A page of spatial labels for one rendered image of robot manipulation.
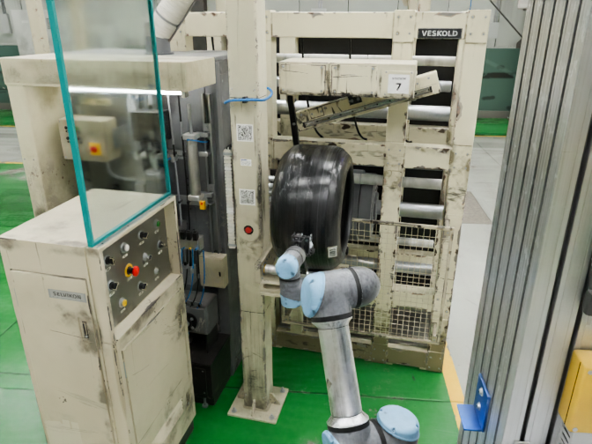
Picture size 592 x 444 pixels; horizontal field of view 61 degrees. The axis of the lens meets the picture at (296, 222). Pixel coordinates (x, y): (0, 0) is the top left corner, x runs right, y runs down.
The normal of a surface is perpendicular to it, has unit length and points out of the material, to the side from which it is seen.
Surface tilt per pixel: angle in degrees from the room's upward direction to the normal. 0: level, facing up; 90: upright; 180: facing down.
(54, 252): 90
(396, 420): 7
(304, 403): 0
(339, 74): 90
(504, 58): 90
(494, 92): 90
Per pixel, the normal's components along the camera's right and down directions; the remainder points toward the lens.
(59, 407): -0.24, 0.37
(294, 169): -0.15, -0.51
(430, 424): 0.00, -0.93
